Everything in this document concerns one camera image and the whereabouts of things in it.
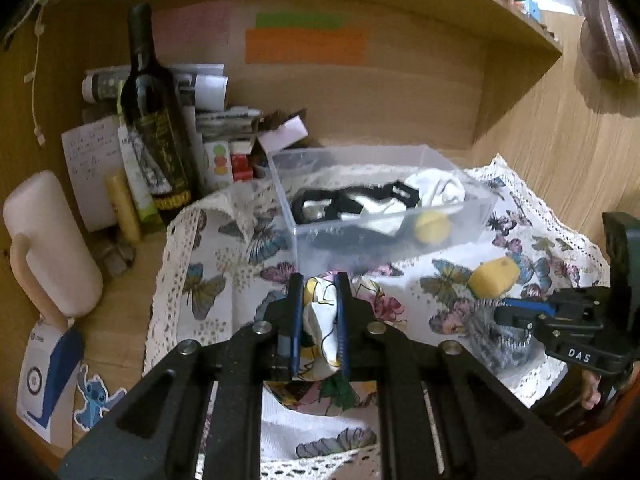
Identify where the yellow lemon in box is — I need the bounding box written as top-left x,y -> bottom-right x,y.
414,211 -> 452,246

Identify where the wooden shelf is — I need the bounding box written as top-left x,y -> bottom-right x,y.
70,0 -> 565,151

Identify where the red and white box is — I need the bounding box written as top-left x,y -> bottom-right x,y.
230,140 -> 253,183

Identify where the white cable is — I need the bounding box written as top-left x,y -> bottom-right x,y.
24,6 -> 47,147

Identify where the dark wine bottle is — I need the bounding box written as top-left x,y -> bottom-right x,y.
120,3 -> 201,226

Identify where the yellow candle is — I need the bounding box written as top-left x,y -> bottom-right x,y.
104,174 -> 143,244

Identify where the yellow lemon on cloth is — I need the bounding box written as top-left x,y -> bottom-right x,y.
471,257 -> 521,300

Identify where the black and white sock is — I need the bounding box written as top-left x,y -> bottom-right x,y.
291,180 -> 418,235

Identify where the rolled magazine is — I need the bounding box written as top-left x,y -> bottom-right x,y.
81,63 -> 226,111

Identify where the orange sticky note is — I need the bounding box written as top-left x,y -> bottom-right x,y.
245,27 -> 369,66

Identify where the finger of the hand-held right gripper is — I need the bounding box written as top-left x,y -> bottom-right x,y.
492,297 -> 552,335

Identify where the white box with coloured dots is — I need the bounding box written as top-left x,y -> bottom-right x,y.
204,140 -> 235,194

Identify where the white cloth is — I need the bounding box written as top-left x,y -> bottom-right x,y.
403,168 -> 470,208

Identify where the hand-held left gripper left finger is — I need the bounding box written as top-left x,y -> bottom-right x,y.
57,274 -> 305,480

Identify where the clear plastic box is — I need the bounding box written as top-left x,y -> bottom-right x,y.
266,143 -> 501,275

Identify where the green sticky note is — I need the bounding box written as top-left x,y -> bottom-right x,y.
255,10 -> 346,30

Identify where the blue and white box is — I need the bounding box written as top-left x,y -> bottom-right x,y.
16,317 -> 85,445

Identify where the handwritten note paper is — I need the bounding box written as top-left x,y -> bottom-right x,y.
61,116 -> 126,233

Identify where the person's right hand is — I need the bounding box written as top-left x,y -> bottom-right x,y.
581,373 -> 602,407

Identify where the white jug with beige handle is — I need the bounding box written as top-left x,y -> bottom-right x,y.
2,170 -> 105,333

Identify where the blue cartoon sticker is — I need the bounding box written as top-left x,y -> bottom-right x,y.
74,362 -> 128,431

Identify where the white and purple carton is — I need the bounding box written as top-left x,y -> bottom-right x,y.
252,109 -> 309,161

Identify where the stack of printed papers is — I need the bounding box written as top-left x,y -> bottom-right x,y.
192,105 -> 263,143

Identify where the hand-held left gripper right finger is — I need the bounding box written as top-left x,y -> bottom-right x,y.
335,272 -> 584,480

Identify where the grey patterned sock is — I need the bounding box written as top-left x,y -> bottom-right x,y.
467,299 -> 547,375

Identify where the brown round object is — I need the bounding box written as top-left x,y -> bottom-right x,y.
580,0 -> 640,83

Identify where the pink sticky note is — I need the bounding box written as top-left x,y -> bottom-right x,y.
150,1 -> 233,56

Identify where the butterfly print lace tablecloth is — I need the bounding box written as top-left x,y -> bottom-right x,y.
142,154 -> 612,480

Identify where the floral print cloth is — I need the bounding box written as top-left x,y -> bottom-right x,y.
263,271 -> 387,417

